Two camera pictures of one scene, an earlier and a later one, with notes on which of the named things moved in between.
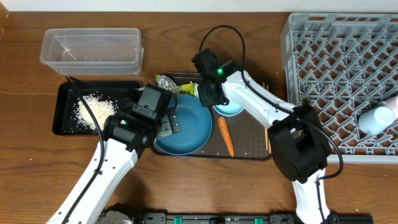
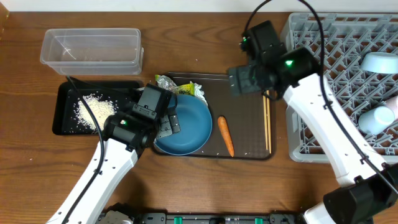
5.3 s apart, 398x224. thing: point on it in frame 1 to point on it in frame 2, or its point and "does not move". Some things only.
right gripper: [206, 100] to [244, 71]
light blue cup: [374, 121] does not move
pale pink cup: [392, 103] does not move
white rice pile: [99, 108] does not move
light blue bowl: [232, 109] to [380, 62]
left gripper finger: [169, 124] does not move
